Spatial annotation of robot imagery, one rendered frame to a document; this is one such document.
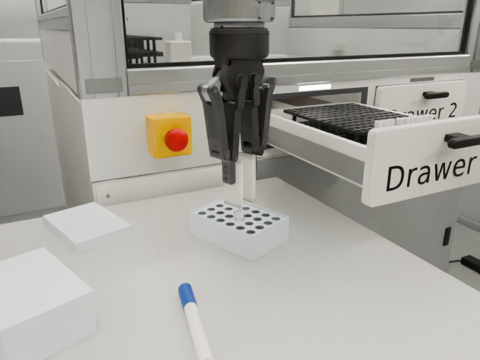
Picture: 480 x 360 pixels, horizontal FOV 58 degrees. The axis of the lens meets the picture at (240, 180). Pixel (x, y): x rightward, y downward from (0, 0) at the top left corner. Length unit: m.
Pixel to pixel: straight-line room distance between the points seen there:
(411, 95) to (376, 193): 0.52
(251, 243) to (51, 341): 0.26
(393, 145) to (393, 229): 0.64
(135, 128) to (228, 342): 0.45
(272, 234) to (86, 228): 0.27
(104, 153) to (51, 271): 0.33
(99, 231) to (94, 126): 0.20
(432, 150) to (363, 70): 0.39
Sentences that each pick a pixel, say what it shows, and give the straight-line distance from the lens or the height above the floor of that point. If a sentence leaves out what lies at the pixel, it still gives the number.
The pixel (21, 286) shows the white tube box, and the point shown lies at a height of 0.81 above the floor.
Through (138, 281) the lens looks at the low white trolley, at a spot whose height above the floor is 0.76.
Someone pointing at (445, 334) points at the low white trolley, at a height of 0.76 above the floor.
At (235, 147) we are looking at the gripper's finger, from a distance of 0.56.
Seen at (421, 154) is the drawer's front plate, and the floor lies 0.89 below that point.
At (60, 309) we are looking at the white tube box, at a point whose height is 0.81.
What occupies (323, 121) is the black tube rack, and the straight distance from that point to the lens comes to 0.80.
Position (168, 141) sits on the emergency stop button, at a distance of 0.74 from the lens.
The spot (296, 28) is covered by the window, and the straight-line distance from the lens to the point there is 0.93.
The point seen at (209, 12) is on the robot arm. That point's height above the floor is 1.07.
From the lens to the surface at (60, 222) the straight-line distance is 0.72.
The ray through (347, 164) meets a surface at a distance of 0.68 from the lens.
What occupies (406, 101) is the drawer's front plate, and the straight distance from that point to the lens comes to 1.11.
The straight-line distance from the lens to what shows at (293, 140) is 0.79.
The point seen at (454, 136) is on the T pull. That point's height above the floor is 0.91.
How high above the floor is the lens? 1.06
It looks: 20 degrees down
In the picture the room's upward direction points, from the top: straight up
